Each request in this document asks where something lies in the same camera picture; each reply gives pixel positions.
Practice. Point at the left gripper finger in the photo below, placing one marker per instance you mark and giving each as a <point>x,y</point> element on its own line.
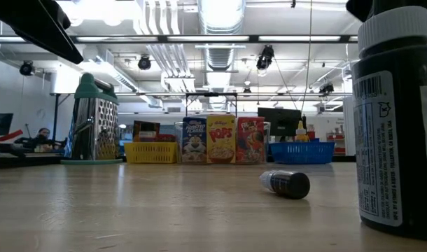
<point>59,15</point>
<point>56,38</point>

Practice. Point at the orange bottle with yellow cap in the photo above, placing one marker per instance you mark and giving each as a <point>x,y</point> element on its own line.
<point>301,133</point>

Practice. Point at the black-white round cap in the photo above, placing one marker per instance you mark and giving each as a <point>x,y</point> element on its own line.
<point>402,140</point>

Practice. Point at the Froot Loops mini cereal box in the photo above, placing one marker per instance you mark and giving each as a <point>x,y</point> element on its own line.
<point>250,140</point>

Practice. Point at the Frosted Flakes mini cereal box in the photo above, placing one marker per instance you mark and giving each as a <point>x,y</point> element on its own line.
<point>194,140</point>

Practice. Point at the Corn Pops mini cereal box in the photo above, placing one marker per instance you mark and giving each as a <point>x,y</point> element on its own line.
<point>220,140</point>

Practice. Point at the person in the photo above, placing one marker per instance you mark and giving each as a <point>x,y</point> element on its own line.
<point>42,137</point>

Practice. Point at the dark background screen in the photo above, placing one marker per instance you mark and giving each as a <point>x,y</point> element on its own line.
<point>0,122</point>

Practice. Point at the black beam with light strips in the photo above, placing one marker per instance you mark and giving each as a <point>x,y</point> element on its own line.
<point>253,38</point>

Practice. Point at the black monitor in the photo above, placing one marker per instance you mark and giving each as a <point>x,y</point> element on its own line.
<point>280,120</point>

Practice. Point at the background shelf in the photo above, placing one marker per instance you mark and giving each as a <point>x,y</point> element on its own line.
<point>336,147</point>

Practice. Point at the yellow plastic basket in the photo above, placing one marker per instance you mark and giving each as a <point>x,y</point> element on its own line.
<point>150,153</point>

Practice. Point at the ceiling air vent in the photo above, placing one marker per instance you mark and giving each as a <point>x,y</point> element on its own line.
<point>218,57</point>

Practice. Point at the blue plastic basket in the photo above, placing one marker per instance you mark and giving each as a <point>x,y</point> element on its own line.
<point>302,153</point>

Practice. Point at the clear plastic bin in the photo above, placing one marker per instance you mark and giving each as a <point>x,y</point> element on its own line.
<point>178,140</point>

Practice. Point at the black ceiling camera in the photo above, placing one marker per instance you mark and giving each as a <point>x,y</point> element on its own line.
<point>144,63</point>
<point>265,57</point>
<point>327,88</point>
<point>26,68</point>

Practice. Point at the dark background post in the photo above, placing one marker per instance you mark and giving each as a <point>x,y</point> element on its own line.
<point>56,115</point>

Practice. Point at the black aluminium table frame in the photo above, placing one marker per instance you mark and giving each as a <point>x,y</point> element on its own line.
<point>24,161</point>

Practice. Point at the silver ceiling duct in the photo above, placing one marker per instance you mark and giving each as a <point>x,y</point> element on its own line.
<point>222,15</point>

